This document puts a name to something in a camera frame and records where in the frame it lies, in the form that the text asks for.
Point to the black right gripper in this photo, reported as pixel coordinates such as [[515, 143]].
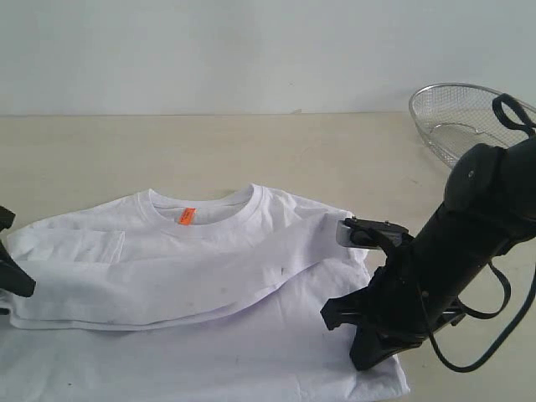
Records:
[[413, 295]]

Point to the white t-shirt red print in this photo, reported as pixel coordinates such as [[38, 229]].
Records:
[[150, 298]]

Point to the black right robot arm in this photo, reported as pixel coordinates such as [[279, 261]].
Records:
[[487, 209]]

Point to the metal wire mesh basket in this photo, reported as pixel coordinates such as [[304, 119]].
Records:
[[474, 127]]

